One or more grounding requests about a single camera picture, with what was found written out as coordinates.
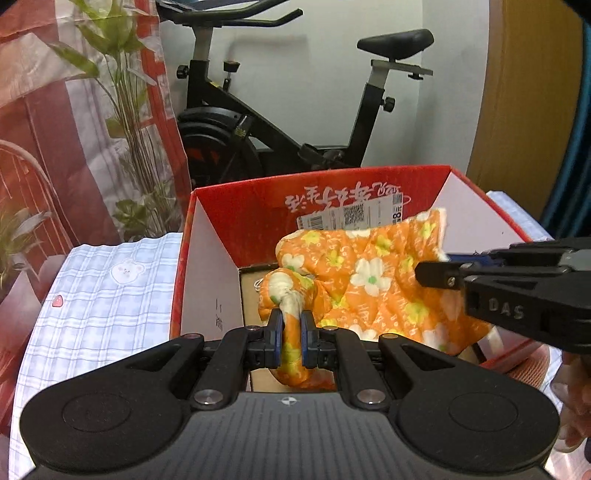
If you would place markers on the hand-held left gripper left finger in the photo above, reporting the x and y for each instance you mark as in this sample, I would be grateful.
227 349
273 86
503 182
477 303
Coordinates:
277 332

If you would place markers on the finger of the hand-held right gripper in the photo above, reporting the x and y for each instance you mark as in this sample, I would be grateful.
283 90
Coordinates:
438 275
466 259

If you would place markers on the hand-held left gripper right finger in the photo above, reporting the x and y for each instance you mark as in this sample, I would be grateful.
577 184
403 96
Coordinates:
306 337

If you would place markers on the pink knitted towel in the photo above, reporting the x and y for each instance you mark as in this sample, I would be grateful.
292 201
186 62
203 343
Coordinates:
531 364

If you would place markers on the orange floral cloth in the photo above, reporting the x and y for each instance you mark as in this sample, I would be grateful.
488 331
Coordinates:
369 277

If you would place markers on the red strawberry cardboard box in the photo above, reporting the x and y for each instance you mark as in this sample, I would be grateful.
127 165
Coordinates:
212 258

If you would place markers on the person's right hand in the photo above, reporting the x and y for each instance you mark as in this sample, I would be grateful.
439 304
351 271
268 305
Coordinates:
575 406

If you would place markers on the blue curtain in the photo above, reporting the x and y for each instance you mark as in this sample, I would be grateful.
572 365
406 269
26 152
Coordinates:
570 138

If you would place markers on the wooden door panel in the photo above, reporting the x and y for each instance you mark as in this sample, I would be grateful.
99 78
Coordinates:
517 92

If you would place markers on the black exercise bike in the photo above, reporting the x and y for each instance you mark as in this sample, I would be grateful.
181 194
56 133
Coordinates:
221 134

